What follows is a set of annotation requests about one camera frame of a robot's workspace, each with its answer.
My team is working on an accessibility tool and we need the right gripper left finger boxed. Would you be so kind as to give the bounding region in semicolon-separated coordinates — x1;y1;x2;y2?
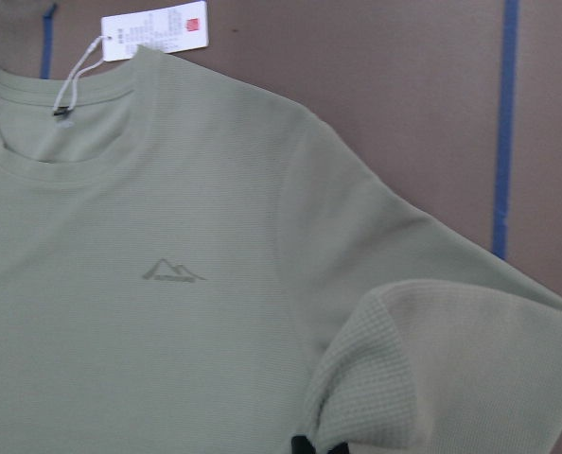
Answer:
290;435;316;454

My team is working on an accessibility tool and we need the olive green long-sleeve shirt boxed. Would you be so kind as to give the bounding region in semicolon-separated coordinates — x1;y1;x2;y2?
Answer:
0;48;562;453

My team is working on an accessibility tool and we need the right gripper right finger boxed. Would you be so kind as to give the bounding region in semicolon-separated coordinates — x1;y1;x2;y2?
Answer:
331;442;349;454

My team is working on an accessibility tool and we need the white paper hang tag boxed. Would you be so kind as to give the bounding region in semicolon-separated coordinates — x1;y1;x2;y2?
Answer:
52;1;209;117

